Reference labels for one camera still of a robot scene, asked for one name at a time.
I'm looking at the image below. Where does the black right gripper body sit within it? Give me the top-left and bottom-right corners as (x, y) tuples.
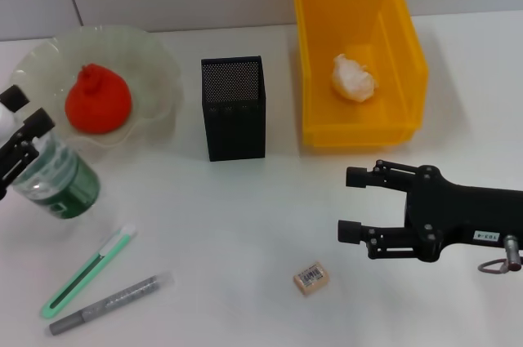
(404, 165), (523, 262)

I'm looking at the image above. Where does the red-orange knitted orange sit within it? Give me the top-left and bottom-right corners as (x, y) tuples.
(65, 63), (132, 135)

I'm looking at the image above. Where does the clear water bottle green label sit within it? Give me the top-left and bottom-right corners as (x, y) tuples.
(0, 104), (101, 220)

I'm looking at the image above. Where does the white paper ball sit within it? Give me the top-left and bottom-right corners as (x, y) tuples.
(330, 54), (379, 104)

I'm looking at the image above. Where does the mint green utility knife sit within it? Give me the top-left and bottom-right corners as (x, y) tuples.
(39, 222), (138, 320)

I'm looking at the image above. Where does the beige eraser with barcode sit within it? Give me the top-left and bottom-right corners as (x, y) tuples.
(292, 263), (330, 295)

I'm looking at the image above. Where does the pale green glass fruit plate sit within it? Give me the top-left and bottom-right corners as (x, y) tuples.
(6, 24), (183, 160)

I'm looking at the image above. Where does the black mesh pen holder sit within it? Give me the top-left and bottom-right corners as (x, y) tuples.
(199, 55), (266, 162)

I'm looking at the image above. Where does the silver marker pen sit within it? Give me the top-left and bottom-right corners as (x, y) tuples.
(47, 271), (172, 336)

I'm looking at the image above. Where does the yellow plastic bin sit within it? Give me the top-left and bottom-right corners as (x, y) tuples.
(291, 0), (430, 148)

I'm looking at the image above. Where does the right gripper cable with plug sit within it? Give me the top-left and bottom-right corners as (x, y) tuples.
(476, 235), (523, 278)

